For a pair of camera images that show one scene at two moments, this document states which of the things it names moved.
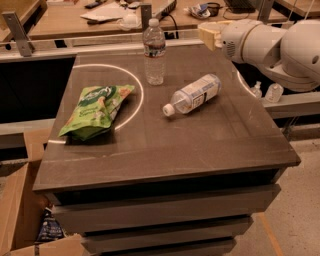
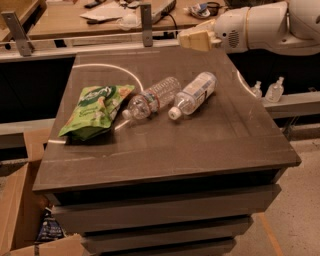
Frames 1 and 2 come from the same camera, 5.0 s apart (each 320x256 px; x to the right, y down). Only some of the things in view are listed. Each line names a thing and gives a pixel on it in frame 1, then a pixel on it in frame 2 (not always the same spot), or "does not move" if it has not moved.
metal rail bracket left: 25,45 does not move
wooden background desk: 71,18 does not move
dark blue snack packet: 50,229 does not move
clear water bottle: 155,52 -> 148,103
